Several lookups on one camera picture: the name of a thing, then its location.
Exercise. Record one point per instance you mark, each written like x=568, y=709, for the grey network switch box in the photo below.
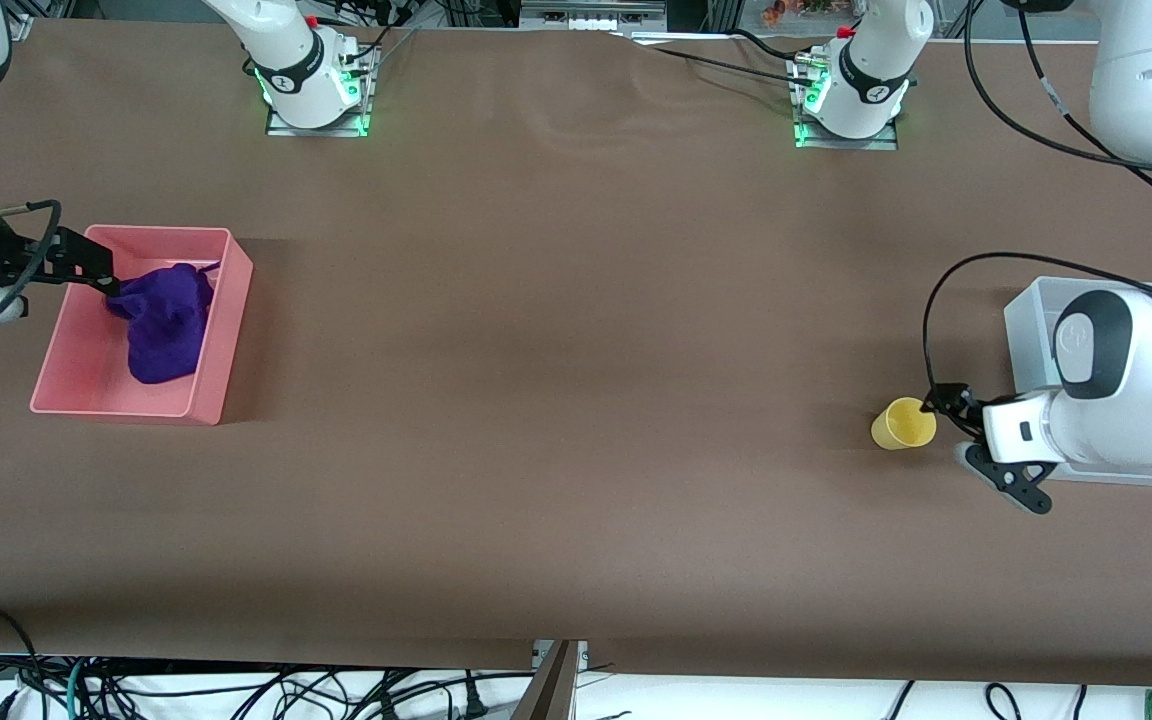
x=591, y=10

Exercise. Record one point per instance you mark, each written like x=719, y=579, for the purple cloth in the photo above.
x=166, y=325

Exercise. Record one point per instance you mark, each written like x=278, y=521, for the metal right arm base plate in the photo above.
x=281, y=125

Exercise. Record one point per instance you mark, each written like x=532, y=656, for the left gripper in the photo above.
x=958, y=403

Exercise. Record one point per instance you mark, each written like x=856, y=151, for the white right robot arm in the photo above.
x=286, y=60

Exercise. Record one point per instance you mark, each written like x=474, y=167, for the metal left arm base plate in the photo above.
x=886, y=142

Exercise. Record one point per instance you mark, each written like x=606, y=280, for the orange plastic item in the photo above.
x=786, y=10

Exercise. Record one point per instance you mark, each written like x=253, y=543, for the clear plastic bin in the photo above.
x=1026, y=330

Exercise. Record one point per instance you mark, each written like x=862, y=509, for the yellow cup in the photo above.
x=904, y=424

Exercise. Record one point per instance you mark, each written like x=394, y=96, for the pink plastic bin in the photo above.
x=86, y=370

